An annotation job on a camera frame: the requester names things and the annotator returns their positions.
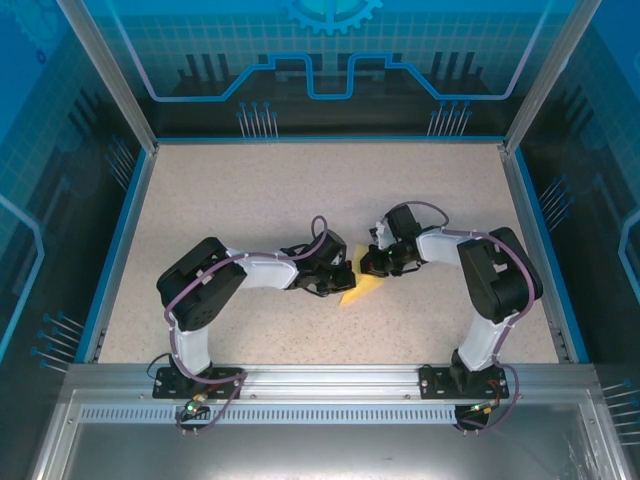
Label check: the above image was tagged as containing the aluminium frame post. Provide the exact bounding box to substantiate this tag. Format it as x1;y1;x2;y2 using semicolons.
501;0;601;154
54;0;161;154

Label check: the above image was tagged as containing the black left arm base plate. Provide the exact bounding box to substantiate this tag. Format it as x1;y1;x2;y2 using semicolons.
152;366;246;401

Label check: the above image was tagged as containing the blue printed enclosure panel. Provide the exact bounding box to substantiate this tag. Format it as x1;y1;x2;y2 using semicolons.
504;0;640;480
0;0;154;480

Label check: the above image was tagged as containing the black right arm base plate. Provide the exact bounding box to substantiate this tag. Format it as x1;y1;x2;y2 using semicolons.
418;363;511;401

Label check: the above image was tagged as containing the arm cable connector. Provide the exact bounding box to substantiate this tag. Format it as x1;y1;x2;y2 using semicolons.
182;392;209;416
467;399;504;416

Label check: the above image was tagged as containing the blue gear print panel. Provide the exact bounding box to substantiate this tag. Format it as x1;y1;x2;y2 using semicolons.
94;0;571;139

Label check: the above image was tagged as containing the left arm cable connector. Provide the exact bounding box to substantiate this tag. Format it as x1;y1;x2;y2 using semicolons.
182;392;209;416

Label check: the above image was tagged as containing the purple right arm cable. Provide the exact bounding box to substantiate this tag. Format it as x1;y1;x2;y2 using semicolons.
397;200;546;434

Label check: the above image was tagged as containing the yellow cloth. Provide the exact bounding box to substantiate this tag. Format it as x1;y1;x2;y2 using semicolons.
338;243;387;308

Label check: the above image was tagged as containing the aluminium side rail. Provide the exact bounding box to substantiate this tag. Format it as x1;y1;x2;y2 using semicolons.
499;144;574;364

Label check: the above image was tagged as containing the blue table edge strip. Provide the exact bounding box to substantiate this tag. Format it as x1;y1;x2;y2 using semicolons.
154;133;506;146
512;147;592;365
73;147;160;365

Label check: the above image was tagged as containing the steel sheet tray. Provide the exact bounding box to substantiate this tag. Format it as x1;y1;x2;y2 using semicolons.
29;388;634;480

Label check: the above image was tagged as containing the aluminium mounting rail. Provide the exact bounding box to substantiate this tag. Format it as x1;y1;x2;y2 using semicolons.
63;363;600;404

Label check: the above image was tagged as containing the right arm cable connector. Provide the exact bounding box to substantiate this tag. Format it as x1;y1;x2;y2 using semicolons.
467;399;504;416

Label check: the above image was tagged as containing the slotted grey cable duct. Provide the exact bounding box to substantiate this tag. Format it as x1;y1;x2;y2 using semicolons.
79;405;471;426

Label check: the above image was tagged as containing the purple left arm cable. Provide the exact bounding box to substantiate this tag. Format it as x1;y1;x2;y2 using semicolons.
164;215;330;437

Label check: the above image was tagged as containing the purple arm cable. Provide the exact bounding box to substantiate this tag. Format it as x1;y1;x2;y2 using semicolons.
164;215;330;437
397;200;546;434

